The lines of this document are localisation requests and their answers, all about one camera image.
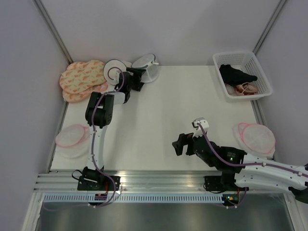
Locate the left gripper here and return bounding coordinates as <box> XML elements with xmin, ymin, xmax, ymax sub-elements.
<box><xmin>127</xmin><ymin>68</ymin><xmax>146</xmax><ymax>92</ymax></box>

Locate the blue-zip mesh laundry bag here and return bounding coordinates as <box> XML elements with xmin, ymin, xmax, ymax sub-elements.
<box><xmin>131</xmin><ymin>53</ymin><xmax>159</xmax><ymax>83</ymax></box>

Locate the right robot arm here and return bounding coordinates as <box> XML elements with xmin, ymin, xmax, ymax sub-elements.
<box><xmin>172</xmin><ymin>133</ymin><xmax>308</xmax><ymax>204</ymax></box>

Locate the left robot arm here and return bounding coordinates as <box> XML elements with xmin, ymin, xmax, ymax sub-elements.
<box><xmin>77</xmin><ymin>67</ymin><xmax>146</xmax><ymax>192</ymax></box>

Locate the white mesh bag behind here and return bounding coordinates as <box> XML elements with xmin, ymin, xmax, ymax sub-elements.
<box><xmin>120</xmin><ymin>61</ymin><xmax>132</xmax><ymax>72</ymax></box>

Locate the floral laundry bag top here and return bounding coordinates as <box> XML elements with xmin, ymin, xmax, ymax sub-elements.
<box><xmin>59</xmin><ymin>60</ymin><xmax>106</xmax><ymax>94</ymax></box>

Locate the floral laundry bag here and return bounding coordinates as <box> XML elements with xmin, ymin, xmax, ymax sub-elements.
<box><xmin>62</xmin><ymin>90</ymin><xmax>90</xmax><ymax>103</ymax></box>
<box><xmin>59</xmin><ymin>60</ymin><xmax>106</xmax><ymax>94</ymax></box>

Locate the floral laundry bag bottom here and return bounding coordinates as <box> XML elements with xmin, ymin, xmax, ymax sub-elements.
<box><xmin>62</xmin><ymin>90</ymin><xmax>90</xmax><ymax>103</ymax></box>

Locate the pink-trim mesh bag right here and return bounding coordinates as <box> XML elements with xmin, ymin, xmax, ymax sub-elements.
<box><xmin>232</xmin><ymin>123</ymin><xmax>276</xmax><ymax>159</ymax></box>

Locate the pink-trim mesh bag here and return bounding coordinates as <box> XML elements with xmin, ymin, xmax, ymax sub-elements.
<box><xmin>232</xmin><ymin>123</ymin><xmax>276</xmax><ymax>159</ymax></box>
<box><xmin>55</xmin><ymin>124</ymin><xmax>90</xmax><ymax>159</ymax></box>

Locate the black bra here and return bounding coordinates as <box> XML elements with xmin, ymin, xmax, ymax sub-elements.
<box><xmin>219</xmin><ymin>64</ymin><xmax>257</xmax><ymax>86</ymax></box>

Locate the pink bra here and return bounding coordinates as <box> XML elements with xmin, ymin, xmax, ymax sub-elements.
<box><xmin>233</xmin><ymin>82</ymin><xmax>258</xmax><ymax>96</ymax></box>

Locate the pink-trim mesh bag left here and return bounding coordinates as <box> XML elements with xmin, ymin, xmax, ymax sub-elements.
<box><xmin>55</xmin><ymin>124</ymin><xmax>90</xmax><ymax>159</ymax></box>

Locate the white plastic basket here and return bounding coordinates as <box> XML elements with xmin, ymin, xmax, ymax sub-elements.
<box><xmin>213</xmin><ymin>51</ymin><xmax>273</xmax><ymax>102</ymax></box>

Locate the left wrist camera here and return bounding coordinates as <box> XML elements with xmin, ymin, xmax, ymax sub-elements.
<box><xmin>109</xmin><ymin>69</ymin><xmax>122</xmax><ymax>85</ymax></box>

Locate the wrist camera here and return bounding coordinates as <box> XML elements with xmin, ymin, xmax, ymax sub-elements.
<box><xmin>192</xmin><ymin>117</ymin><xmax>209</xmax><ymax>137</ymax></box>
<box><xmin>109</xmin><ymin>69</ymin><xmax>122</xmax><ymax>85</ymax></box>

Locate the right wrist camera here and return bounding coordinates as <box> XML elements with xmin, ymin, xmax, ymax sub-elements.
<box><xmin>192</xmin><ymin>117</ymin><xmax>209</xmax><ymax>137</ymax></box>

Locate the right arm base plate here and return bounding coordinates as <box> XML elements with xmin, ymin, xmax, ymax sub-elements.
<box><xmin>203</xmin><ymin>176</ymin><xmax>244</xmax><ymax>193</ymax></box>

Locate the white slotted cable duct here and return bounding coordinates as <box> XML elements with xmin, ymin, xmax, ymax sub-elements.
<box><xmin>43</xmin><ymin>193</ymin><xmax>223</xmax><ymax>204</ymax></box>

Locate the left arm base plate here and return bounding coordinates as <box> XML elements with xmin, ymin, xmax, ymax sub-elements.
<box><xmin>77</xmin><ymin>167</ymin><xmax>120</xmax><ymax>192</ymax></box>

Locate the aluminium rail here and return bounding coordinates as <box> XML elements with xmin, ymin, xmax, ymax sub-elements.
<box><xmin>34</xmin><ymin>170</ymin><xmax>221</xmax><ymax>193</ymax></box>

